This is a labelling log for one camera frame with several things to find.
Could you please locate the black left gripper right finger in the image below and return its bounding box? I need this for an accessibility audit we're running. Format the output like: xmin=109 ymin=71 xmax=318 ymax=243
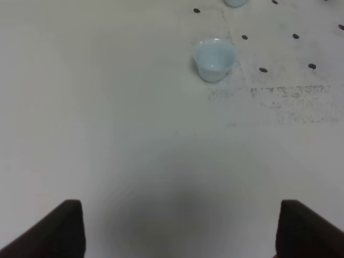
xmin=275 ymin=200 xmax=343 ymax=258

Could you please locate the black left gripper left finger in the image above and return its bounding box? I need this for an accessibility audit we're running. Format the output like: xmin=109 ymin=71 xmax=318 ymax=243
xmin=1 ymin=199 xmax=86 ymax=258

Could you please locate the near light blue teacup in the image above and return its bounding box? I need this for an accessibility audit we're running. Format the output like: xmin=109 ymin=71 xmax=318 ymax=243
xmin=192 ymin=38 xmax=238 ymax=83

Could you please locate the light blue teacup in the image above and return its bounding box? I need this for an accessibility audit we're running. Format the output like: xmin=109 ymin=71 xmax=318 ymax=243
xmin=192 ymin=38 xmax=238 ymax=83
xmin=224 ymin=0 xmax=247 ymax=8

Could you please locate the far light blue teacup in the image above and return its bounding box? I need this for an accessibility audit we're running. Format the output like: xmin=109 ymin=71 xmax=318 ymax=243
xmin=224 ymin=0 xmax=247 ymax=8

